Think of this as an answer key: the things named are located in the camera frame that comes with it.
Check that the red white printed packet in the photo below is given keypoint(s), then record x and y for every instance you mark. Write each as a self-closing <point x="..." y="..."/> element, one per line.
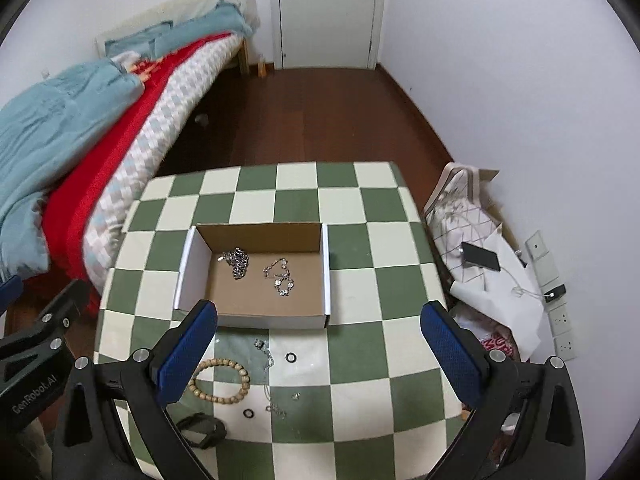
<point x="497" y="342"/>

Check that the green white checkered tablecloth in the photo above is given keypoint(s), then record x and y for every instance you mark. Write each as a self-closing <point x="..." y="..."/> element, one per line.
<point x="370" y="210"/>

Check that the white paper sheet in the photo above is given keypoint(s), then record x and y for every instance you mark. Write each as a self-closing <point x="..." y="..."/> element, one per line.
<point x="505" y="305"/>

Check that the white wall socket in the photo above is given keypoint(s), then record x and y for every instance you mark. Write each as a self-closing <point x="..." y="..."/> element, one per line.
<point x="559" y="319"/>
<point x="565" y="347"/>

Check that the white grid pattern bag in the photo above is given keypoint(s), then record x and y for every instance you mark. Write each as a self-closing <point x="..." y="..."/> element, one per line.
<point x="462" y="205"/>

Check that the white door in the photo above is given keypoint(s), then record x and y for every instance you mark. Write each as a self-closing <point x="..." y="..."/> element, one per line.
<point x="327" y="10"/>

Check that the white wall switch plate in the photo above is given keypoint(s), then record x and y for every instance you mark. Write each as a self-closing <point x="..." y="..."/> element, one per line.
<point x="542" y="257"/>

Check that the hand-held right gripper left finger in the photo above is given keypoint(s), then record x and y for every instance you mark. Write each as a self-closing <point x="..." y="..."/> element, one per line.
<point x="182" y="355"/>

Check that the black charger plug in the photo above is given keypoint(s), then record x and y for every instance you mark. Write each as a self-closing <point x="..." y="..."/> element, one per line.
<point x="556" y="292"/>

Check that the bed with blankets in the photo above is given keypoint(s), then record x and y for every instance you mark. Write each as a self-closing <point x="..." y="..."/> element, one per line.
<point x="60" y="110"/>

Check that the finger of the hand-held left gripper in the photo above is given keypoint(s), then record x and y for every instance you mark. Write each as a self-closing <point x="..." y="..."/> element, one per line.
<point x="9" y="290"/>
<point x="50" y="317"/>

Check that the small bottle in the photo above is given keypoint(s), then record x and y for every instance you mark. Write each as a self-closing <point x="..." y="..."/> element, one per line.
<point x="262" y="67"/>

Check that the red blanket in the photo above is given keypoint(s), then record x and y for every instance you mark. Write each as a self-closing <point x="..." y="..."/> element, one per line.
<point x="100" y="160"/>

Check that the wooden bed frame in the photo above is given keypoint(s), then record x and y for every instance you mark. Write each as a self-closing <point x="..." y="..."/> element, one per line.
<point x="244" y="57"/>

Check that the open cardboard box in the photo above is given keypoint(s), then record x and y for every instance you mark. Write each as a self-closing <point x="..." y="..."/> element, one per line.
<point x="240" y="302"/>

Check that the black smartphone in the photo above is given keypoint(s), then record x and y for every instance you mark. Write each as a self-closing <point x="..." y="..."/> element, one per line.
<point x="480" y="256"/>

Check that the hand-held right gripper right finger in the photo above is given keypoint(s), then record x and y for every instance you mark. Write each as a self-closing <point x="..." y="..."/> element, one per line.
<point x="450" y="355"/>

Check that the diamond pattern quilt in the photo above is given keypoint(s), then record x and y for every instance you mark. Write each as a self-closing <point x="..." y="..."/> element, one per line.
<point x="160" y="125"/>

